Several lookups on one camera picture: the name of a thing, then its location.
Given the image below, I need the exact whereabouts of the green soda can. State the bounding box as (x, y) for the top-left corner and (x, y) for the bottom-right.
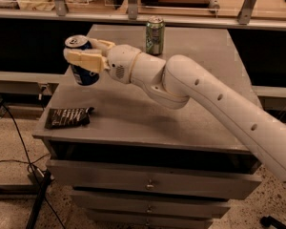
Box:
(146, 16), (165, 55)

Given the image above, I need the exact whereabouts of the black caster bottom right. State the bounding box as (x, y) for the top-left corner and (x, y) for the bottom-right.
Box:
(260, 216), (286, 229)

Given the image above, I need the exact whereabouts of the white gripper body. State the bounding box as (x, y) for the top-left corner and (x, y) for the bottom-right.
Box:
(107, 45), (141, 84)

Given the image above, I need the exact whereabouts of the bottom grey drawer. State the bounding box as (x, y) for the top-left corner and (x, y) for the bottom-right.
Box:
(87, 210), (213, 229)

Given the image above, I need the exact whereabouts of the middle grey drawer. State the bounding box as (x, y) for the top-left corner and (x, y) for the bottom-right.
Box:
(71, 191), (230, 219)

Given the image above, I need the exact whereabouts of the black stand leg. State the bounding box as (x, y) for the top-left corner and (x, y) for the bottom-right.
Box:
(26, 171), (51, 229)

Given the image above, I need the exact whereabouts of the dark rxbar chocolate wrapper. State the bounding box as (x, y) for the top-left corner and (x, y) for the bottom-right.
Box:
(45, 107), (94, 129)

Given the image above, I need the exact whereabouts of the grey drawer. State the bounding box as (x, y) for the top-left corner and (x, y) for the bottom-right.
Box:
(87, 210), (213, 229)
(47, 159), (261, 199)
(71, 191), (230, 219)

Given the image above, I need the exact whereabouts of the grey metal bracket right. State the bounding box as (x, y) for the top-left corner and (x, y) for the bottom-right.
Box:
(237, 0), (256, 25)

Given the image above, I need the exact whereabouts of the grey metal bracket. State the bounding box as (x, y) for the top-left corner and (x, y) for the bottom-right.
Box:
(128, 0), (138, 20)
(237, 0), (256, 25)
(54, 0), (69, 16)

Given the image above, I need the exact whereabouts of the grey metal bracket middle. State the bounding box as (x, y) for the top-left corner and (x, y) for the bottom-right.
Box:
(128, 0), (138, 20)

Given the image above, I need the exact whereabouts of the grey metal bracket left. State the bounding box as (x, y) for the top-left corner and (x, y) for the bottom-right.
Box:
(54, 0), (69, 16)

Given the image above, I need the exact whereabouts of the blue pepsi can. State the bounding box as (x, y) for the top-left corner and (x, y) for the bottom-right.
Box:
(65, 34), (99, 86)

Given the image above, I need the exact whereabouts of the black floor cable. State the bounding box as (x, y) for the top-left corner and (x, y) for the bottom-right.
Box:
(0, 103), (66, 229)

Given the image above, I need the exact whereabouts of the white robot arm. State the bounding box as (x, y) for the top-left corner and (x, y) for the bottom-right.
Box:
(63, 35), (286, 185)

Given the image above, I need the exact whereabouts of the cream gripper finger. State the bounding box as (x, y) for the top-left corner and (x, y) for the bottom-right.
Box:
(63, 49), (108, 73)
(89, 38), (115, 52)

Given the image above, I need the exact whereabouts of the top grey drawer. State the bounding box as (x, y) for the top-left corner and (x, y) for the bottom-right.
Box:
(47, 159), (261, 199)

